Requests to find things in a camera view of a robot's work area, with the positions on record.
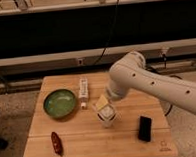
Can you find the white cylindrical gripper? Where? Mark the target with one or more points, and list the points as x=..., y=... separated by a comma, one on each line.
x=114, y=91

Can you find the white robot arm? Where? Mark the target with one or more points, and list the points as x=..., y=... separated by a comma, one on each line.
x=130, y=73

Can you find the white ceramic cup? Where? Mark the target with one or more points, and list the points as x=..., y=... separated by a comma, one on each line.
x=107, y=122

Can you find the green ceramic bowl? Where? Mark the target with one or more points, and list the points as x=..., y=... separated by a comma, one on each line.
x=59, y=103

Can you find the white power strip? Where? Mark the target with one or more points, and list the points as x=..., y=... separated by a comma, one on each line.
x=83, y=92

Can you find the black rectangular box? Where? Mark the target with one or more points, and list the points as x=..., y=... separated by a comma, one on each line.
x=145, y=128

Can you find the wooden table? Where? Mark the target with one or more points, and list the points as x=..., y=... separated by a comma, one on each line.
x=82, y=134

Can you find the dark red chili pepper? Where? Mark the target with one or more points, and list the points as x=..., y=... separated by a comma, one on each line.
x=56, y=143

